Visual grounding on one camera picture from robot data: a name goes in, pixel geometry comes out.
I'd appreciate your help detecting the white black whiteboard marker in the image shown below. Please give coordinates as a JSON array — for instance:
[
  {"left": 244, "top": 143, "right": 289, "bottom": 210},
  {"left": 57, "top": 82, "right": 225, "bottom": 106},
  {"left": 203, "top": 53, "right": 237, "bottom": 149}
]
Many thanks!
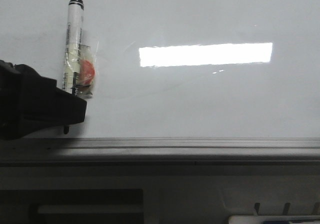
[{"left": 62, "top": 0, "right": 96, "bottom": 99}]

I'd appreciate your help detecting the white marker tray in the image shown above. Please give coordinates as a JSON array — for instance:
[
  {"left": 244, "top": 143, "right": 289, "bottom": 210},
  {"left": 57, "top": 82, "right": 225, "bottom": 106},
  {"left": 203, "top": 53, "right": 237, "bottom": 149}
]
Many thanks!
[{"left": 228, "top": 202, "right": 320, "bottom": 224}]

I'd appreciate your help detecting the white whiteboard with aluminium frame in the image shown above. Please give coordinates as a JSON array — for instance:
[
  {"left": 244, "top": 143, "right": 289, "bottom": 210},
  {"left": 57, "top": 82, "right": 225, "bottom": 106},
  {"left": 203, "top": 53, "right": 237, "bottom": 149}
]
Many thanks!
[{"left": 0, "top": 0, "right": 320, "bottom": 164}]

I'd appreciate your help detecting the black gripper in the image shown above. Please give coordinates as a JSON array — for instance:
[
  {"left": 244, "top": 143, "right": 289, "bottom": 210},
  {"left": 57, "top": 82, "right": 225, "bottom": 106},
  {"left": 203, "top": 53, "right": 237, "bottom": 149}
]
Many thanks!
[{"left": 0, "top": 60, "right": 87, "bottom": 140}]

